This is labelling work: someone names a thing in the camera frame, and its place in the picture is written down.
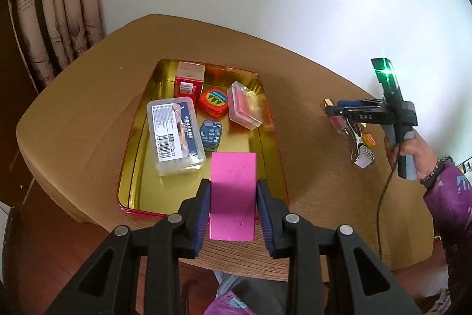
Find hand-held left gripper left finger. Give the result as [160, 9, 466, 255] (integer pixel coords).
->
[44, 178, 212, 315]

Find blue patterned small case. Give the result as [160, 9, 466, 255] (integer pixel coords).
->
[198, 119, 224, 152]

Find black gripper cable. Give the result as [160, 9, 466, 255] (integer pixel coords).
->
[375, 153, 402, 257]

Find red metal tin box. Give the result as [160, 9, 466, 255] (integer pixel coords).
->
[117, 59, 291, 220]

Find brown wooden door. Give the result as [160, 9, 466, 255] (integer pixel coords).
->
[0, 1, 37, 205]

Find pink rectangular block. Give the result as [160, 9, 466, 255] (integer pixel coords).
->
[208, 151, 258, 242]

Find red carton box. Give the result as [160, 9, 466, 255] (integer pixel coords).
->
[173, 61, 206, 98]

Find dark bead bracelet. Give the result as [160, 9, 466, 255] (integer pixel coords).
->
[419, 158, 444, 189]

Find person's legs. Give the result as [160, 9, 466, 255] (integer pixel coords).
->
[204, 269, 332, 315]

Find large clear labelled plastic box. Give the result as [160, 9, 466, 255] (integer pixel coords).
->
[147, 96, 206, 177]

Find shiny metal tool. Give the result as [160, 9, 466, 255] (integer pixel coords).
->
[345, 124, 377, 168]

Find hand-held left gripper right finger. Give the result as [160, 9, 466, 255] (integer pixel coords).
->
[256, 179, 421, 315]

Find person's right forearm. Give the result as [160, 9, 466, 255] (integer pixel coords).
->
[420, 158, 472, 301]

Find small clear plastic box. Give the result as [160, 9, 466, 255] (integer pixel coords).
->
[227, 81, 263, 131]

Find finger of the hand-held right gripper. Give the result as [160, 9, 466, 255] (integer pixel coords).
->
[335, 99, 386, 109]
[324, 105, 351, 117]

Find leaf patterned beige curtain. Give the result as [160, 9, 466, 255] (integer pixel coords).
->
[5, 0, 107, 90]

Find orange tape measure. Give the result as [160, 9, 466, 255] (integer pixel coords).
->
[197, 87, 228, 118]

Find person's right hand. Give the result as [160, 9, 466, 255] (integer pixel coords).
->
[383, 128, 441, 183]

